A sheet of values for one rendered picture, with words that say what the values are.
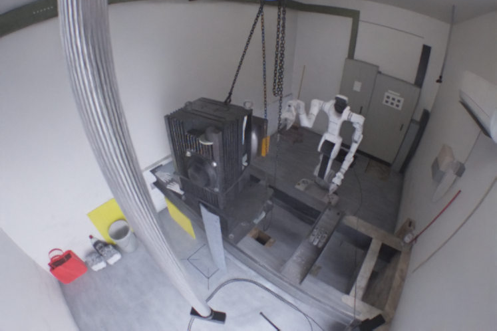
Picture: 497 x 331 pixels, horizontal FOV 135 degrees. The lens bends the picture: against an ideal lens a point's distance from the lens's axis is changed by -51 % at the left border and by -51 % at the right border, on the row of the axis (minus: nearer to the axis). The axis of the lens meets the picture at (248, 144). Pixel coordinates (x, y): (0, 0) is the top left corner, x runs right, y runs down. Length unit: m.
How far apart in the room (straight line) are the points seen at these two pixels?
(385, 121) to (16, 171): 4.93
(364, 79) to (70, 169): 4.22
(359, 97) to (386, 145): 1.02
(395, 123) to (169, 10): 3.73
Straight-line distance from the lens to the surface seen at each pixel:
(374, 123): 4.04
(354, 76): 3.89
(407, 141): 4.11
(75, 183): 2.31
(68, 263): 2.78
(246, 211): 1.71
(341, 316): 2.00
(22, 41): 1.98
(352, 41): 3.98
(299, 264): 1.77
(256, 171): 2.41
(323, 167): 2.49
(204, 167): 1.41
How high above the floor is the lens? 2.24
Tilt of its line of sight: 34 degrees down
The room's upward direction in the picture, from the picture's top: 2 degrees clockwise
